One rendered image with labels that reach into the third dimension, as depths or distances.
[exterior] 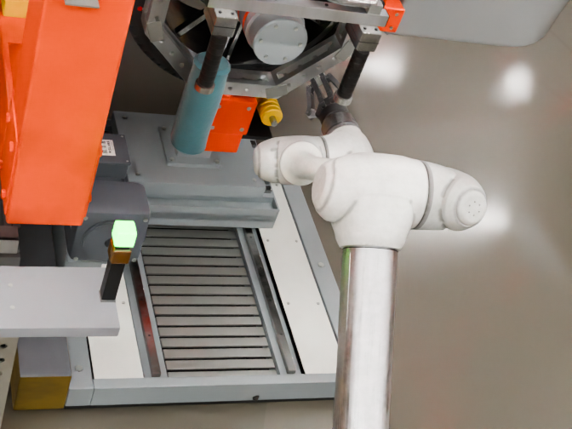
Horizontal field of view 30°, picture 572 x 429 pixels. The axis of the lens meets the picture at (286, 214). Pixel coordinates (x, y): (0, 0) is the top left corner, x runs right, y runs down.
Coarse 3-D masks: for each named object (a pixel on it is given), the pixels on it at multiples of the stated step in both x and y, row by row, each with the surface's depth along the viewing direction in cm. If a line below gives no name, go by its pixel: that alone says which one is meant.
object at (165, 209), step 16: (256, 144) 325; (272, 192) 311; (160, 208) 294; (176, 208) 295; (192, 208) 297; (208, 208) 298; (224, 208) 300; (240, 208) 302; (256, 208) 304; (272, 208) 309; (160, 224) 298; (176, 224) 300; (192, 224) 301; (208, 224) 303; (224, 224) 305; (240, 224) 306; (256, 224) 308; (272, 224) 310
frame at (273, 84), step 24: (168, 0) 244; (144, 24) 249; (168, 48) 253; (312, 48) 271; (336, 48) 267; (240, 72) 270; (264, 72) 273; (288, 72) 273; (312, 72) 270; (264, 96) 272
